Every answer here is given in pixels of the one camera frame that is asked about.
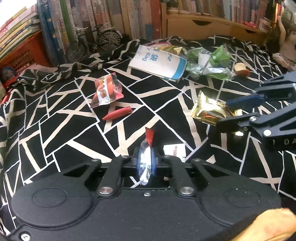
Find left hand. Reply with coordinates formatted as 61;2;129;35
232;208;295;241

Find red plastic crate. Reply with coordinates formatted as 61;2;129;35
0;29;51;77

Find wooden drawer organizer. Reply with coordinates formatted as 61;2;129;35
161;3;268;46

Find silver red candy wrapper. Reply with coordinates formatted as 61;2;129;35
137;127;154;186

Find red wrapper scrap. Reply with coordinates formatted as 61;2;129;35
102;106;132;121

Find miniature bicycle model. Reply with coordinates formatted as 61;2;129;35
66;24;123;63

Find green plastic wrapper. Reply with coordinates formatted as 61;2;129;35
186;45;232;81

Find upright book row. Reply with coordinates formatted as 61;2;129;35
37;1;295;65

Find gold foil wrapper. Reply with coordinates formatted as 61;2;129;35
190;90;243;126

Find stacked books on crate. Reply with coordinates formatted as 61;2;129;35
0;4;41;60

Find red snack packet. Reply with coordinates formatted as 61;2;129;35
91;72;124;108

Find bread piece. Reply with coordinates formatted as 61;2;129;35
234;63;250;77

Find white blue paper bag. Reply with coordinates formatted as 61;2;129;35
128;45;187;82

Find black white geometric cloth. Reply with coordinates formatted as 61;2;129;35
1;36;295;235

